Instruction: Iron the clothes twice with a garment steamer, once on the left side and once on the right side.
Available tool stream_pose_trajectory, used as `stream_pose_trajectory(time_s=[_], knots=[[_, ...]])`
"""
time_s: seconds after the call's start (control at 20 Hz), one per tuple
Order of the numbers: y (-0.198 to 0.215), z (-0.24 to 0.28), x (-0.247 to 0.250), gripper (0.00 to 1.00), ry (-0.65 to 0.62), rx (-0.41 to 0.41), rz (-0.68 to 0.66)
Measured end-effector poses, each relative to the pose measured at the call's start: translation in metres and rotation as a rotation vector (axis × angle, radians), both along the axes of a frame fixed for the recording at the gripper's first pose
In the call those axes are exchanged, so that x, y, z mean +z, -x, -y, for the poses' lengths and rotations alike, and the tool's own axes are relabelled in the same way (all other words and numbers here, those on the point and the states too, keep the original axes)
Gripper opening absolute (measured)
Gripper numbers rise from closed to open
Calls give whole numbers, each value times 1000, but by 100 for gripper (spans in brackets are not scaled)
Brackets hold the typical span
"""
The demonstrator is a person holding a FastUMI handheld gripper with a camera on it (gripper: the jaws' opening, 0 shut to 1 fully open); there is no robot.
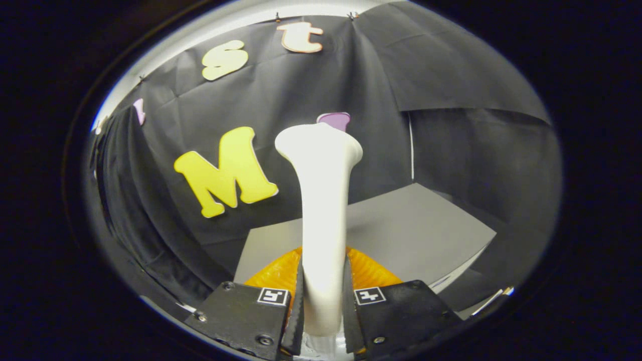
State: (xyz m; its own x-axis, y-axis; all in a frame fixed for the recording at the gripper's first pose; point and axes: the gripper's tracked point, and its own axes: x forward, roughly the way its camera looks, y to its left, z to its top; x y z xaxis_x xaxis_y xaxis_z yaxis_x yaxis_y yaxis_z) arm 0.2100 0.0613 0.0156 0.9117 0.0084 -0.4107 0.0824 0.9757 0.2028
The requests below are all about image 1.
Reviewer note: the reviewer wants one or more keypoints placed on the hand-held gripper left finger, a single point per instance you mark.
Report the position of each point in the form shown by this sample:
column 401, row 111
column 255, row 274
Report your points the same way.
column 241, row 313

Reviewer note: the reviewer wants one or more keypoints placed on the white garment steamer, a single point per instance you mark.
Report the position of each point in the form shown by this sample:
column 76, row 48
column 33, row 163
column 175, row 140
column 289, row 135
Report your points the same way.
column 323, row 210

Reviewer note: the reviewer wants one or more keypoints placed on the black suit jacket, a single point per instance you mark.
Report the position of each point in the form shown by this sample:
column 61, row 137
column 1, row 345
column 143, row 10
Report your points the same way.
column 125, row 210

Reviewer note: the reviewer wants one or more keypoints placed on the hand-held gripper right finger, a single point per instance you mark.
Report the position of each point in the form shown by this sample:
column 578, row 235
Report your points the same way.
column 401, row 316

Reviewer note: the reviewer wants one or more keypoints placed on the black backdrop cloth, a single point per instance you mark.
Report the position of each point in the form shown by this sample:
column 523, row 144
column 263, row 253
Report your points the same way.
column 311, row 85

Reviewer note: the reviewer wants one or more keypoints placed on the grey cabinet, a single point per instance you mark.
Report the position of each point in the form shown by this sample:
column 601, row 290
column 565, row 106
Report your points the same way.
column 416, row 225

